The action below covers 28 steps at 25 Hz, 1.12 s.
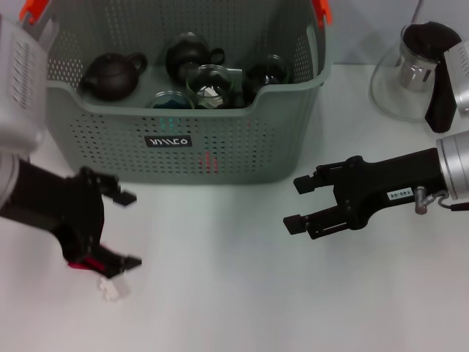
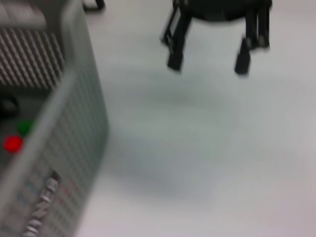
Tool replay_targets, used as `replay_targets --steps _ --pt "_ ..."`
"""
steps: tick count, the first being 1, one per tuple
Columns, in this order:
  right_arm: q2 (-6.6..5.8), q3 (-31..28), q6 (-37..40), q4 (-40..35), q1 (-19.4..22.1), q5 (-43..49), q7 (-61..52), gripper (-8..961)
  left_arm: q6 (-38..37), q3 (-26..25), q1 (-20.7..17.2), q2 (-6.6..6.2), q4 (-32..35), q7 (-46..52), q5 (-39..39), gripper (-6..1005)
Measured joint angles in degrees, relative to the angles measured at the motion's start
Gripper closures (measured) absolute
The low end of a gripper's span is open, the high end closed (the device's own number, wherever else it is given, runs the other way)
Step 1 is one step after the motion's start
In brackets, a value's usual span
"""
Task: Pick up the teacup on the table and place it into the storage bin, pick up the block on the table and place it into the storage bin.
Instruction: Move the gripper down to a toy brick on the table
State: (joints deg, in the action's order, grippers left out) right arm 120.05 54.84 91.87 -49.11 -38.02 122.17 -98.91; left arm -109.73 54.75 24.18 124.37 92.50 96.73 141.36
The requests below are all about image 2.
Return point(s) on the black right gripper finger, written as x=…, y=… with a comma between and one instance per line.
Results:
x=243, y=59
x=177, y=44

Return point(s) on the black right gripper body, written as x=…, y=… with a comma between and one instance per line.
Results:
x=222, y=10

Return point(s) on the green two-stud toy brick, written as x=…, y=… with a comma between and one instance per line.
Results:
x=24, y=127

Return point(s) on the glass teacup with black base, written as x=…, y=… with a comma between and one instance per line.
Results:
x=7, y=106

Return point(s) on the small red toy brick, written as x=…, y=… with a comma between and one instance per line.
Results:
x=13, y=143

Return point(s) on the grey perforated plastic storage bin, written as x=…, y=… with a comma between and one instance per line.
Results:
x=81, y=98

